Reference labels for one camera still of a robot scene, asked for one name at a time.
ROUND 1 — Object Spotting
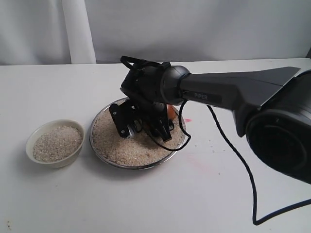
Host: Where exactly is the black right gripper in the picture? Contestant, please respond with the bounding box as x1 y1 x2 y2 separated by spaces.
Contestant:
121 67 172 142

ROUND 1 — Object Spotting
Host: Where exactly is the brown wooden cup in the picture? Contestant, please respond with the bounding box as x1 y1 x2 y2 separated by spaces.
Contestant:
167 104 176 120

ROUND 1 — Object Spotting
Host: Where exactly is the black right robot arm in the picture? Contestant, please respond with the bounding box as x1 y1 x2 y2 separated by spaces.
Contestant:
121 66 311 183

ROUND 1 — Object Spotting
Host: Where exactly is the rice in steel tray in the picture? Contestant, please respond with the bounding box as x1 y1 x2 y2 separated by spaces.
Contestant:
89 105 175 170

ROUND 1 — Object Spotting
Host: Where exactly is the uncooked white rice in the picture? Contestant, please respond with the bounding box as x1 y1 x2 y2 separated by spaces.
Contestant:
33 126 83 163

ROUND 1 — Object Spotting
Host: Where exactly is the white ceramic bowl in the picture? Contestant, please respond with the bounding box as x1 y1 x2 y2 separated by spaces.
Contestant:
26 119 85 168

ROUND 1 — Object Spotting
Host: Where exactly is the white backdrop curtain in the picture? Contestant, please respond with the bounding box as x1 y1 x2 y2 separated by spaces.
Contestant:
0 0 311 65

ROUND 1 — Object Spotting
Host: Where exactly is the black camera cable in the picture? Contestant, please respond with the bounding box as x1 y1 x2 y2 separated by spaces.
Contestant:
120 55 311 226

